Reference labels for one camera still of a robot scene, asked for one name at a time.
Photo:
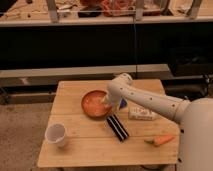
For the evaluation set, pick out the blue sponge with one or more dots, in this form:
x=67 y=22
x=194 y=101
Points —
x=123 y=104

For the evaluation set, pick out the black striped cloth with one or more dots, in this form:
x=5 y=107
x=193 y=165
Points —
x=117 y=128

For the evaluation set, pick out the orange carrot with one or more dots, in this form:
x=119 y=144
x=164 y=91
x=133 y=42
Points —
x=159 y=140

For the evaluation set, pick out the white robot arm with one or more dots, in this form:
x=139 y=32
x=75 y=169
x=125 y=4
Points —
x=195 y=120

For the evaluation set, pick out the orange ceramic bowl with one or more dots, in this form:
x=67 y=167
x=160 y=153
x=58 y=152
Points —
x=93 y=104

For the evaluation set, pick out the white plastic cup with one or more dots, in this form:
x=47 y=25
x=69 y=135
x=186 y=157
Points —
x=56 y=134

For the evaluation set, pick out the wooden folding table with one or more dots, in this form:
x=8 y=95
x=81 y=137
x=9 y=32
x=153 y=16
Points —
x=93 y=143

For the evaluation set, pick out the long grey bench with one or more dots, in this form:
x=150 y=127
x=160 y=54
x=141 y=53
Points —
x=51 y=76

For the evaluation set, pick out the red object on shelf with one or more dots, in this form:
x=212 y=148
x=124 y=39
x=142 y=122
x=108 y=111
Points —
x=116 y=8

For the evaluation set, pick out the clear plastic bottle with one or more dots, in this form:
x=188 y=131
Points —
x=139 y=113

